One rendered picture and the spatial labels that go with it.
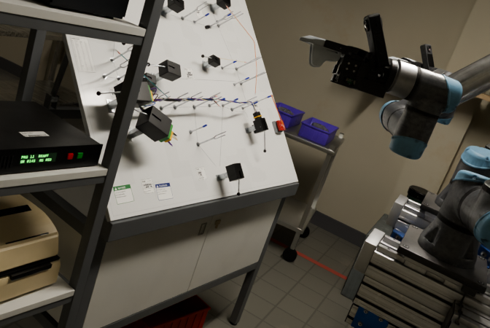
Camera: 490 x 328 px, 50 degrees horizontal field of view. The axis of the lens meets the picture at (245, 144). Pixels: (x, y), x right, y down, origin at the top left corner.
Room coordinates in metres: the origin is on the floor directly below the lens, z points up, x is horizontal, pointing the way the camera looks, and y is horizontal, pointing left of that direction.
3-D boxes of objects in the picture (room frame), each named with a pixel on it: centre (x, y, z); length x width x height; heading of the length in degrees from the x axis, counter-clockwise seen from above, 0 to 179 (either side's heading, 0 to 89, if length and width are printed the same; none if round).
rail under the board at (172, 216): (1.94, 0.02, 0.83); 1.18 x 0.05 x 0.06; 149
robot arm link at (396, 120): (1.18, -0.34, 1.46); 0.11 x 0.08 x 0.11; 5
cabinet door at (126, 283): (1.71, 0.18, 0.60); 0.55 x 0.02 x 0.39; 149
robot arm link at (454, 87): (1.16, -0.35, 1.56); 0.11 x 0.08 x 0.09; 95
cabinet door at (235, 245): (2.18, -0.11, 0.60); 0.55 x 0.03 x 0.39; 149
